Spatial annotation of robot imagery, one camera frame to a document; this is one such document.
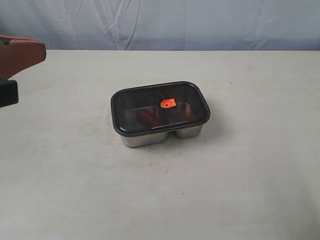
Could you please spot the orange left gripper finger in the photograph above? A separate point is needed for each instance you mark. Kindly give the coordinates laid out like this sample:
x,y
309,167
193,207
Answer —
x,y
18,54

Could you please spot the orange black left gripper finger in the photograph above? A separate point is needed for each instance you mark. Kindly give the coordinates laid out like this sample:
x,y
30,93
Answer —
x,y
8,92

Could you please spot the dark lid with orange seal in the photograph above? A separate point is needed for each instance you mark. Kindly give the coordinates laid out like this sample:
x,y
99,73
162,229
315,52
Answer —
x,y
166,100

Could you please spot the red toy sausage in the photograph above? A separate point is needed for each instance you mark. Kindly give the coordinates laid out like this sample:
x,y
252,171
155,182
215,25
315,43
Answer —
x,y
149,118

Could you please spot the steel two-compartment lunch box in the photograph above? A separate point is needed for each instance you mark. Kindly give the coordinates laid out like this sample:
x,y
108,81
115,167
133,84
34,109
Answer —
x,y
160,137

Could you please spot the yellow toy cheese wedge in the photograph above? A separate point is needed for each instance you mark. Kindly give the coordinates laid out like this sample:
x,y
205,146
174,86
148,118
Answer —
x,y
187,117

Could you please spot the white backdrop cloth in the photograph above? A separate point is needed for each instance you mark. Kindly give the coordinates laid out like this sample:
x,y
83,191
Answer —
x,y
165,25

